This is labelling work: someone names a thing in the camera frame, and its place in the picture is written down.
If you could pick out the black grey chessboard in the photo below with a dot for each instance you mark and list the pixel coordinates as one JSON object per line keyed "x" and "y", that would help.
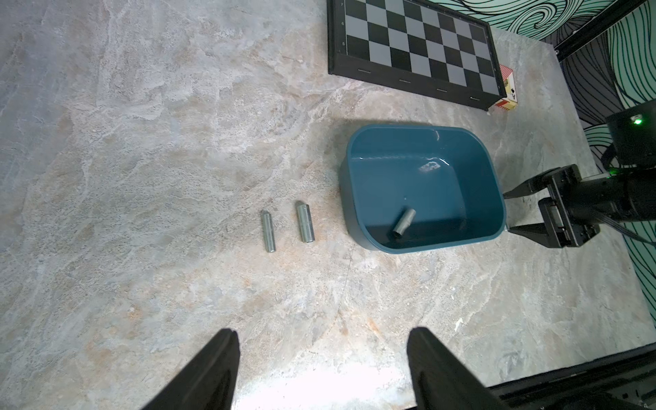
{"x": 415, "y": 46}

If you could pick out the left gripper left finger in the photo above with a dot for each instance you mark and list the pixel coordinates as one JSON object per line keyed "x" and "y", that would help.
{"x": 208, "y": 381}

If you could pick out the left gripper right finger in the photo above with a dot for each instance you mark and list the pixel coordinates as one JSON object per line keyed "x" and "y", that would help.
{"x": 440, "y": 380}

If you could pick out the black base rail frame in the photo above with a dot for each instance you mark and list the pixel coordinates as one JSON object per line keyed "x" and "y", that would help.
{"x": 624, "y": 380}

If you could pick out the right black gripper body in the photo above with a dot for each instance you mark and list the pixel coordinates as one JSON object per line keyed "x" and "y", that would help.
{"x": 559, "y": 228}

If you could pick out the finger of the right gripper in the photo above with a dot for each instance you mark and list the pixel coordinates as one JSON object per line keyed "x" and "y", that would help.
{"x": 529, "y": 187}

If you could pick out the silver socket three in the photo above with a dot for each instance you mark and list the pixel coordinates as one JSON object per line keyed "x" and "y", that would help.
{"x": 268, "y": 232}

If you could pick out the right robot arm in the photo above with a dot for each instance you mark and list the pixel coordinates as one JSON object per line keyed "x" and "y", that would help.
{"x": 575, "y": 207}

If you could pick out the silver socket four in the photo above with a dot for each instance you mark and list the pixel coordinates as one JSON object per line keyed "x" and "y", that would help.
{"x": 404, "y": 222}

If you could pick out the silver socket one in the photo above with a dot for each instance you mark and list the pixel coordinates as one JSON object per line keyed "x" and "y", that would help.
{"x": 305, "y": 223}

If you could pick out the small red card box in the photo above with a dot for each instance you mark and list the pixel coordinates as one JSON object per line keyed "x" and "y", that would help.
{"x": 510, "y": 101}

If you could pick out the teal plastic storage tray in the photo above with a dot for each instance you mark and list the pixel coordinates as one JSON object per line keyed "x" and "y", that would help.
{"x": 444, "y": 173}

